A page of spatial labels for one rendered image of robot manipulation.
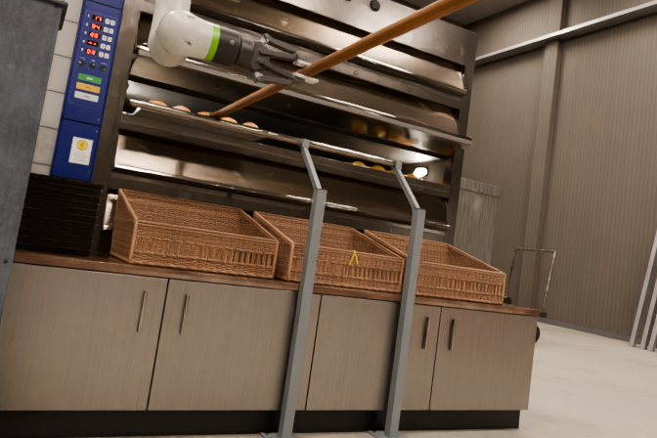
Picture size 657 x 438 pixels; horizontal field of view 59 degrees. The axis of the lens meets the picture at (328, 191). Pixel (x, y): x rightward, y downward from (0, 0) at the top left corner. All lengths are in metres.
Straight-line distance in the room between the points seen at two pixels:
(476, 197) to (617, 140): 2.85
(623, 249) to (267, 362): 8.34
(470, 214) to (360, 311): 6.33
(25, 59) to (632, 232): 9.34
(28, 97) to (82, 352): 0.94
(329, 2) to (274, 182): 0.97
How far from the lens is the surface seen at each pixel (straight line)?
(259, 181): 2.75
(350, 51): 1.37
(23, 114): 1.46
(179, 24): 1.46
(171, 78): 2.68
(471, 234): 8.66
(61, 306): 2.06
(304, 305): 2.22
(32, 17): 1.51
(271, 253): 2.26
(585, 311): 10.42
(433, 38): 3.41
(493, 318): 2.85
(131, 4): 2.75
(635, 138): 10.36
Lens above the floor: 0.72
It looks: 6 degrees up
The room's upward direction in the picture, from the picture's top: 8 degrees clockwise
